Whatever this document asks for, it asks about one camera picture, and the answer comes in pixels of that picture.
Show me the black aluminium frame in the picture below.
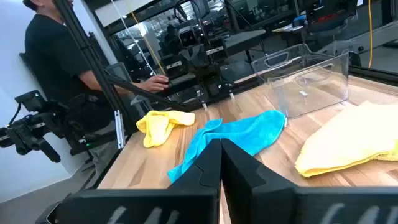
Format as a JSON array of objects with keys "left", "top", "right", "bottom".
[{"left": 52, "top": 0, "right": 398, "bottom": 156}]

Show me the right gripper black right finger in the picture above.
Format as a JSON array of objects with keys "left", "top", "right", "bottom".
[{"left": 221, "top": 139, "right": 398, "bottom": 224}]

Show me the thin yellow cord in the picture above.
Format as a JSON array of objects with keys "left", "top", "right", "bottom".
[{"left": 124, "top": 0, "right": 167, "bottom": 75}]

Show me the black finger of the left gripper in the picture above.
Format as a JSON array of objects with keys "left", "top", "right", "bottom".
[
  {"left": 182, "top": 49, "right": 195, "bottom": 71},
  {"left": 194, "top": 45, "right": 208, "bottom": 68}
]

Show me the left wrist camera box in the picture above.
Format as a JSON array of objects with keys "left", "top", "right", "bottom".
[{"left": 178, "top": 29, "right": 198, "bottom": 49}]

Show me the silver metal bracket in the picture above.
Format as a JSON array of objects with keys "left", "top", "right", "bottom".
[{"left": 113, "top": 109, "right": 126, "bottom": 150}]

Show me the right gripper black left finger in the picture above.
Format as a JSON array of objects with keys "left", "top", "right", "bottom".
[{"left": 46, "top": 138, "right": 222, "bottom": 224}]

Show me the thin white cord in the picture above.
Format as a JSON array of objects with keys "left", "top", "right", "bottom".
[{"left": 109, "top": 0, "right": 157, "bottom": 76}]

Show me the blue microfiber towel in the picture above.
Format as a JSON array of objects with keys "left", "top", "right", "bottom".
[{"left": 167, "top": 109, "right": 287, "bottom": 184}]

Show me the yellow microfiber towel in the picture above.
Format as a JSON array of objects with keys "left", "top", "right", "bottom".
[
  {"left": 294, "top": 100, "right": 398, "bottom": 178},
  {"left": 136, "top": 110, "right": 196, "bottom": 149}
]

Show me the person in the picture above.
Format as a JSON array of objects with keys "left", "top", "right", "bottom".
[{"left": 22, "top": 0, "right": 170, "bottom": 180}]

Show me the yellow extension cable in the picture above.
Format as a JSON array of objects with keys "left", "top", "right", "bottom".
[{"left": 368, "top": 0, "right": 373, "bottom": 69}]

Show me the clear plastic bin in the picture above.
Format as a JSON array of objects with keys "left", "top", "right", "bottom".
[{"left": 250, "top": 42, "right": 351, "bottom": 119}]

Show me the grey desk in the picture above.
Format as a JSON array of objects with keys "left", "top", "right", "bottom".
[{"left": 222, "top": 29, "right": 267, "bottom": 58}]

